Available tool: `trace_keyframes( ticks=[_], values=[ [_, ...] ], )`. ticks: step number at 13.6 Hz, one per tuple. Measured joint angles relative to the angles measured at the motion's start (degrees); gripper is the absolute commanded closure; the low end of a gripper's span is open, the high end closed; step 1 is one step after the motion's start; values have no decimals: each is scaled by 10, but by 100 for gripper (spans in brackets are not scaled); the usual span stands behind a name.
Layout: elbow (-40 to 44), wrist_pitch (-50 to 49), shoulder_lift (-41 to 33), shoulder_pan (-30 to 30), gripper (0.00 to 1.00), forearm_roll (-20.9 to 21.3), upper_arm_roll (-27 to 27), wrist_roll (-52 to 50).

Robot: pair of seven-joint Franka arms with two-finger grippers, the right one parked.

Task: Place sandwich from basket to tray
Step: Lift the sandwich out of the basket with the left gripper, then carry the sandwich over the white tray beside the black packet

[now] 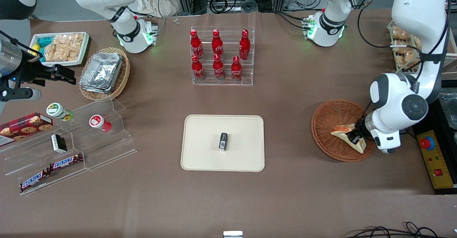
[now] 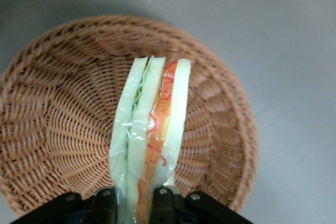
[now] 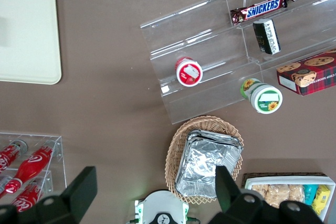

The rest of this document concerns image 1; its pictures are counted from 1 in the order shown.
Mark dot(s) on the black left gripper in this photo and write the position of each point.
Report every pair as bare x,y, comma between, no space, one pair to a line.
357,135

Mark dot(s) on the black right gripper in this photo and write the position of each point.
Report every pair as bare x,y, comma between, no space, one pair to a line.
29,71

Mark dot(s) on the triangular sandwich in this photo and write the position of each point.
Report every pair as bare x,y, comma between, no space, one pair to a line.
340,131

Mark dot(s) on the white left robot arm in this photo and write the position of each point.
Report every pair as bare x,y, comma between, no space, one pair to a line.
421,9

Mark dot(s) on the brown wicker basket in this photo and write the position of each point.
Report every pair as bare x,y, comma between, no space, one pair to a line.
328,120

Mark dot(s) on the white rectangular snack tray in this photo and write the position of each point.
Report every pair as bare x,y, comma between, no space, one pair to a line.
86,40

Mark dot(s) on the light wicker basket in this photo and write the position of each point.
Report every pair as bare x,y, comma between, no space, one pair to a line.
121,84

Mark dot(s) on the beige plastic tray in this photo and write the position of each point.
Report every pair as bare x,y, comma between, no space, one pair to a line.
203,141

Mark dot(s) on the rice cracker bag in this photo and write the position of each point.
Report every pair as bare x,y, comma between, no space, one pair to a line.
62,47

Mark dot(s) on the green lid cup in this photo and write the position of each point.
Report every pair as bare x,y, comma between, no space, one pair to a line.
57,110

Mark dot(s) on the aluminium foil container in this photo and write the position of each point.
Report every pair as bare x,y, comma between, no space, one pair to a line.
101,72

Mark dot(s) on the yellow small packet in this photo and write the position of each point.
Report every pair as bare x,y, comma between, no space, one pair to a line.
35,49

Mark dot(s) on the teal small box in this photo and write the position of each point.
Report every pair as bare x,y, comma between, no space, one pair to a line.
44,41

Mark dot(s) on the red lid cup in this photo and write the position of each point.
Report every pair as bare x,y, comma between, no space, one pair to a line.
97,121

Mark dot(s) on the red cookie box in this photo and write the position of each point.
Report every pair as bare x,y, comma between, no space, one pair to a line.
21,127

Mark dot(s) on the black and white small box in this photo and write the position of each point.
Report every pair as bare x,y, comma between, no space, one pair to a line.
59,143

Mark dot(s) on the red emergency stop button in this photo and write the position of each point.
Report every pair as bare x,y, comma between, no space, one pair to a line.
426,143

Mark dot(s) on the yellow faced control box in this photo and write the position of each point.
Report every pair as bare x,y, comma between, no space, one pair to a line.
437,163

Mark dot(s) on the clear acrylic step shelf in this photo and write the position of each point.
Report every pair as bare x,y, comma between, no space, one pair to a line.
107,148

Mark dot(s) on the Snickers chocolate bar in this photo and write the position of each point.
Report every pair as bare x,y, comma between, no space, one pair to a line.
64,162
34,180

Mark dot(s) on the clear bag of crackers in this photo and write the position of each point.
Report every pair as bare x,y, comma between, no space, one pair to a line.
407,60
405,46
400,34

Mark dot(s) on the metal pan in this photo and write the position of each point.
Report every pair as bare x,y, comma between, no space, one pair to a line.
448,109

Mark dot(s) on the beige cloth bag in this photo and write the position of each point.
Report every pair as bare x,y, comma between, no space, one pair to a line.
153,2

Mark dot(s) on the clear acrylic bottle rack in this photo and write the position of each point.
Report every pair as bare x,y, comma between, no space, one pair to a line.
250,77

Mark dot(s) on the red cola bottle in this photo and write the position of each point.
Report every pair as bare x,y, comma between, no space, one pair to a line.
217,44
197,69
236,70
196,45
218,68
245,45

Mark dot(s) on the small silver device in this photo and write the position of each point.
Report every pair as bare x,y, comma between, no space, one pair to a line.
232,234

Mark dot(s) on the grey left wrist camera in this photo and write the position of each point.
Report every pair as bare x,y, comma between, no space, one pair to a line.
387,151

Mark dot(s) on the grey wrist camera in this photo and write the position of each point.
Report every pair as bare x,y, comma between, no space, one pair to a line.
387,151
21,94

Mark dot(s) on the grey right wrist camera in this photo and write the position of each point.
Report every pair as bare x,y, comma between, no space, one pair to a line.
21,94

